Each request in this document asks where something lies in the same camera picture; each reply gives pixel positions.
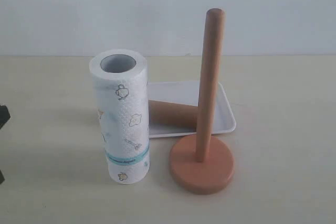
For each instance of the white printed paper towel roll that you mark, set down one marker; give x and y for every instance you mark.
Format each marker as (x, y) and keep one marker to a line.
(120, 84)

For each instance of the brown cardboard tube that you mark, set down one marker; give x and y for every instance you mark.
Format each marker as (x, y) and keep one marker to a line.
(173, 114)

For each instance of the wooden paper towel holder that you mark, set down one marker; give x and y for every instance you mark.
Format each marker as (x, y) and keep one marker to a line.
(202, 163)

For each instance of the white rectangular tray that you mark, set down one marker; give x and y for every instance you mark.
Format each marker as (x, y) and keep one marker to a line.
(186, 92)

